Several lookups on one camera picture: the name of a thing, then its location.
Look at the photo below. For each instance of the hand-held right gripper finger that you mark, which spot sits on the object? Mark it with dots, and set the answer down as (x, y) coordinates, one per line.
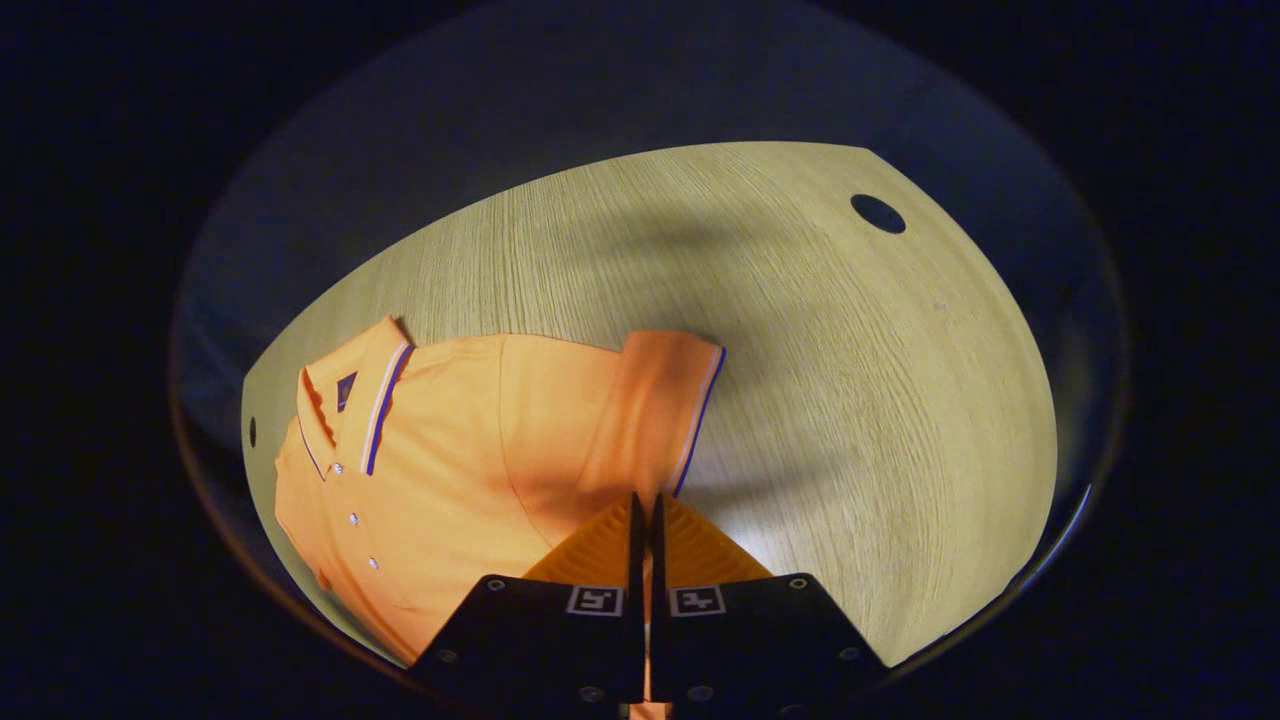
(658, 560)
(636, 560)

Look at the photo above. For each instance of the orange T-shirt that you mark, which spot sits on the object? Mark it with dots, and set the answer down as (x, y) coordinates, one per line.
(460, 450)

